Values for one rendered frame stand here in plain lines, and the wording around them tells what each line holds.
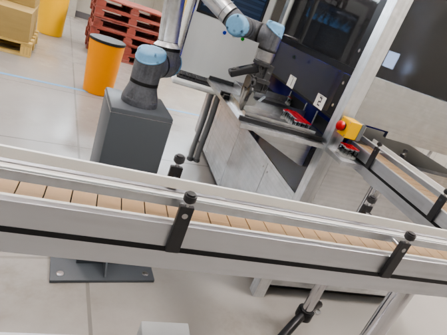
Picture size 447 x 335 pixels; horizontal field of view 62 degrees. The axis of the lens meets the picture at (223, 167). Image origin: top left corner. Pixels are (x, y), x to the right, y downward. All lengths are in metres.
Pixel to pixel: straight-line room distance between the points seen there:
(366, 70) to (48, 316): 1.57
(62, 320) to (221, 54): 1.68
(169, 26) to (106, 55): 2.41
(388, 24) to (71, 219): 1.35
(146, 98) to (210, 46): 0.95
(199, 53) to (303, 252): 1.85
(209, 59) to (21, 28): 2.87
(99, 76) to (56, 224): 3.53
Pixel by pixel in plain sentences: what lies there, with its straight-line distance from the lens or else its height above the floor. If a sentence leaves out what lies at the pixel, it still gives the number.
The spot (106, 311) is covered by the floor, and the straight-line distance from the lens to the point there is 1.73.
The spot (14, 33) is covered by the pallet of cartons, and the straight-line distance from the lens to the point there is 4.90.
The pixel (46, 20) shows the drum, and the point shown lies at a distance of 6.32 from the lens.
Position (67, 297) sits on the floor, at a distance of 1.76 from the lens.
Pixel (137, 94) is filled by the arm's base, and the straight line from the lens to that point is 1.55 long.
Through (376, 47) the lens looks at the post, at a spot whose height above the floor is 1.31.
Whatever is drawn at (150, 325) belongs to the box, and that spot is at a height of 0.54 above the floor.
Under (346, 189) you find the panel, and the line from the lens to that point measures 1.84.
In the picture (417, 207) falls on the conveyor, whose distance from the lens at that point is 1.41.
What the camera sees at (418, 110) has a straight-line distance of 1.84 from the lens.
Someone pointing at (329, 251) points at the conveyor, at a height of 0.93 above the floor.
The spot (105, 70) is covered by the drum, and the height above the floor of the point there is 0.29.
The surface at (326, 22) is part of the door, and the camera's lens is 2.00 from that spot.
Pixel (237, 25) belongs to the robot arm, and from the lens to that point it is 1.39.
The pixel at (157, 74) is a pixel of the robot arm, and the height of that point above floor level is 0.93.
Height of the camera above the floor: 1.27
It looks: 23 degrees down
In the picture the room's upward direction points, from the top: 21 degrees clockwise
